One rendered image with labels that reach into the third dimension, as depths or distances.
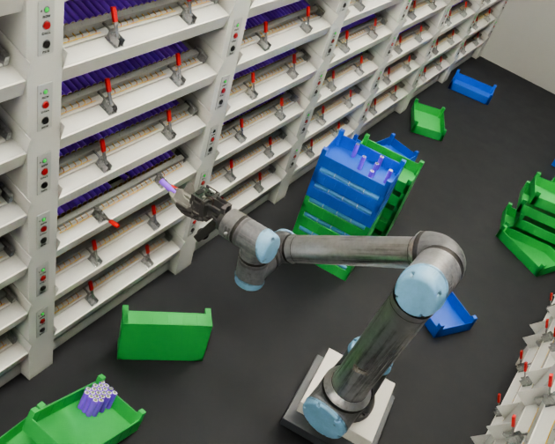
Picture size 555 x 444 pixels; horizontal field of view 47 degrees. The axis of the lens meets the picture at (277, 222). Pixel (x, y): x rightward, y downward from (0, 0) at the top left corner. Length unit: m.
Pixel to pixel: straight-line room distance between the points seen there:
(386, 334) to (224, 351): 0.90
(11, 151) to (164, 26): 0.52
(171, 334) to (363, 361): 0.74
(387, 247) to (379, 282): 1.17
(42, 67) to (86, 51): 0.15
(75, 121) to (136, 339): 0.85
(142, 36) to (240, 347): 1.23
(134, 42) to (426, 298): 0.94
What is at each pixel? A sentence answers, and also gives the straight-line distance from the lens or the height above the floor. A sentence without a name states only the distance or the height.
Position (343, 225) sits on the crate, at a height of 0.27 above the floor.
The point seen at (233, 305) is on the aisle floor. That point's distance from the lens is 2.55.
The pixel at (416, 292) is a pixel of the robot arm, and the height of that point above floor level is 0.91.
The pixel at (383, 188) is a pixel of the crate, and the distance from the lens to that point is 2.49.
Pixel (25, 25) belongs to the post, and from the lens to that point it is 1.43.
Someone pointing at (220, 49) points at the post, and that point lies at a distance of 2.00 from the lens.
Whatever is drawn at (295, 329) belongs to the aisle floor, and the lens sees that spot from 2.55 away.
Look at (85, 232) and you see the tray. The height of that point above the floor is 0.54.
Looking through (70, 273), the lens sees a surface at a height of 0.35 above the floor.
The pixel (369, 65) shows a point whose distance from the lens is 3.30.
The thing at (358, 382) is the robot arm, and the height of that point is 0.50.
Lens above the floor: 1.90
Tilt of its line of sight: 40 degrees down
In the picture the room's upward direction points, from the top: 19 degrees clockwise
